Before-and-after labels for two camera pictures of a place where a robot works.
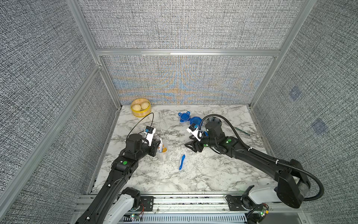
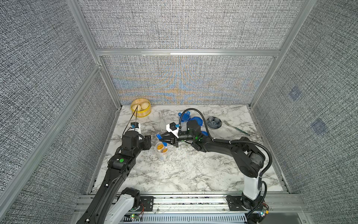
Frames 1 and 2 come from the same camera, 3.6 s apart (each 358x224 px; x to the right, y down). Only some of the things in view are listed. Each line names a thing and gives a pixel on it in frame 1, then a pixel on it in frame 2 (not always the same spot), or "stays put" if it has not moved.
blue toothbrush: [182, 162] to [160, 137]
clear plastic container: [162, 152] stays put
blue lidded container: [196, 120] stays put
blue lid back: [184, 117] stays put
